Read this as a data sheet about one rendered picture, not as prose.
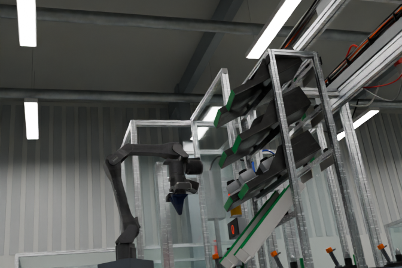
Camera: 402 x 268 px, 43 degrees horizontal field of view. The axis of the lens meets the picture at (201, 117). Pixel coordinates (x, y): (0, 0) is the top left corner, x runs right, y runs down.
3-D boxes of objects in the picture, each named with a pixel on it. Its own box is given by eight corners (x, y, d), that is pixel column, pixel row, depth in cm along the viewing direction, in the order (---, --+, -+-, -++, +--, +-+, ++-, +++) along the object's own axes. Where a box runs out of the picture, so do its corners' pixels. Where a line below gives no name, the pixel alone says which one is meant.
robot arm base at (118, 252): (112, 262, 175) (112, 245, 178) (124, 264, 180) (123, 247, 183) (128, 259, 172) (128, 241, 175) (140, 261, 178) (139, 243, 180)
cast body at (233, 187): (231, 204, 170) (220, 186, 172) (235, 203, 174) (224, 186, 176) (251, 190, 168) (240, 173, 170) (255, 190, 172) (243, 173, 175)
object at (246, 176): (246, 192, 158) (234, 173, 160) (244, 195, 162) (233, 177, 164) (268, 179, 160) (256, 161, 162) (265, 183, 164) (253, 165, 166)
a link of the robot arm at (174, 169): (165, 155, 194) (188, 155, 197) (161, 160, 199) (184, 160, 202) (166, 172, 191) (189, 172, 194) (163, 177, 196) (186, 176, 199)
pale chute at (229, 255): (235, 265, 158) (224, 256, 159) (229, 271, 170) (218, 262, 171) (286, 198, 169) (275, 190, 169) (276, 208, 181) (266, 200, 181)
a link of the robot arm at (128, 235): (118, 243, 174) (118, 225, 177) (115, 248, 182) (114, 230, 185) (137, 242, 176) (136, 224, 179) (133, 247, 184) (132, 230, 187)
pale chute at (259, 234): (252, 257, 145) (240, 247, 146) (244, 264, 157) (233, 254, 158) (306, 185, 156) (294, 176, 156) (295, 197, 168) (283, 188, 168)
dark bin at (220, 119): (221, 114, 179) (210, 98, 181) (216, 128, 191) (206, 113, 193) (285, 81, 187) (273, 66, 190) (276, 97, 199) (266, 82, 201)
